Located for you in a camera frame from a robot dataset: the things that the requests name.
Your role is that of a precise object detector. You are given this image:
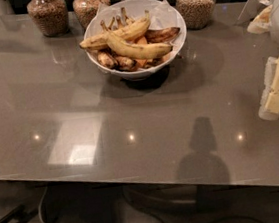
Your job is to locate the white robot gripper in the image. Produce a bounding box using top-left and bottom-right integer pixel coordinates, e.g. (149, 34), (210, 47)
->
(247, 0), (279, 121)

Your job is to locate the yellow banana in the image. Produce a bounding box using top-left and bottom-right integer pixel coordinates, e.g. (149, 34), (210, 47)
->
(79, 10), (151, 50)
(100, 21), (173, 60)

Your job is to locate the dark overripe banana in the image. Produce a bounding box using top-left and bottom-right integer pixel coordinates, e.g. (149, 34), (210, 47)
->
(145, 27), (181, 44)

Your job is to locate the white ceramic bowl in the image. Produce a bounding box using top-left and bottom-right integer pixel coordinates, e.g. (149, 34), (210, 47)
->
(84, 0), (187, 81)

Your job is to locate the brown-spotted banana bottom middle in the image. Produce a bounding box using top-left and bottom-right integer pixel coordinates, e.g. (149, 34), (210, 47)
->
(114, 55), (136, 72)

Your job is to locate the brown-spotted banana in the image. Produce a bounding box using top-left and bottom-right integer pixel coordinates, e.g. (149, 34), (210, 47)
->
(114, 55), (136, 72)
(97, 50), (118, 69)

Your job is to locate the brown-spotted banana bottom left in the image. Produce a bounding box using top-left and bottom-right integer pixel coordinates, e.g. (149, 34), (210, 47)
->
(97, 50), (118, 69)

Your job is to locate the glass jar of grains right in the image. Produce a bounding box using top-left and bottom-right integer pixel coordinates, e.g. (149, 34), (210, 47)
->
(175, 0), (217, 30)

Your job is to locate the glass jar of grains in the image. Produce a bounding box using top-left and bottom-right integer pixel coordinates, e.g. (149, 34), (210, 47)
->
(175, 0), (217, 30)
(72, 0), (111, 29)
(27, 0), (69, 37)

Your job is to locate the black table base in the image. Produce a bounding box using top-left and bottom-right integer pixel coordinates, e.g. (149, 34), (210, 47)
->
(122, 184), (231, 213)

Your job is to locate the glass jar of grains left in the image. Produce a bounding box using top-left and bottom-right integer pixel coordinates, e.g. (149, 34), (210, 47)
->
(27, 0), (69, 37)

